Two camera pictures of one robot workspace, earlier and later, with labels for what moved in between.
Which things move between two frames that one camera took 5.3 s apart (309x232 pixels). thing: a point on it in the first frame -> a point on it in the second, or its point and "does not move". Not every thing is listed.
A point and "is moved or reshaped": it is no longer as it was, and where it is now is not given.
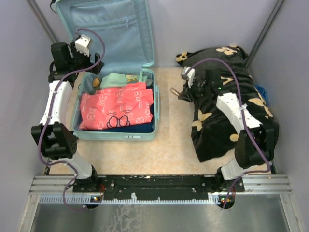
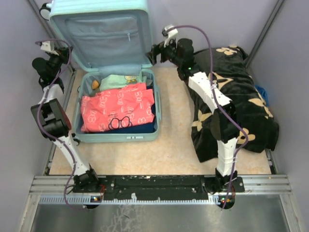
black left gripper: (97, 56) -> (63, 53)
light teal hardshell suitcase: (121, 31) is moved or reshaped
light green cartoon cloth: (112, 80) does not move
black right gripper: (186, 94) -> (152, 54)
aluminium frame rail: (273, 184) does not move
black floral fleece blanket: (226, 70) does not move
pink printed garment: (132, 104) does not move
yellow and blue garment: (263, 94) does not move
